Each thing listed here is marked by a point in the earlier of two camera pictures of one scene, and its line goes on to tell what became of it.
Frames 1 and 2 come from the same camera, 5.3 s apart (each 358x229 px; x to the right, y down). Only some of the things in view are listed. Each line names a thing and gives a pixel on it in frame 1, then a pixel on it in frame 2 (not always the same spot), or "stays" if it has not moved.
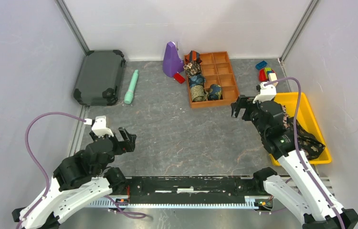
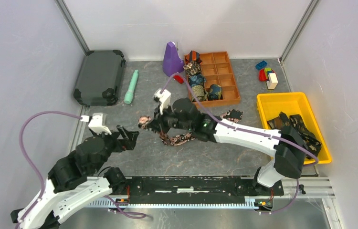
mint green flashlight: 129,97 stays
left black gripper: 128,144 stays
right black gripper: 243,101 to 158,124
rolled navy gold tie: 215,92 stays
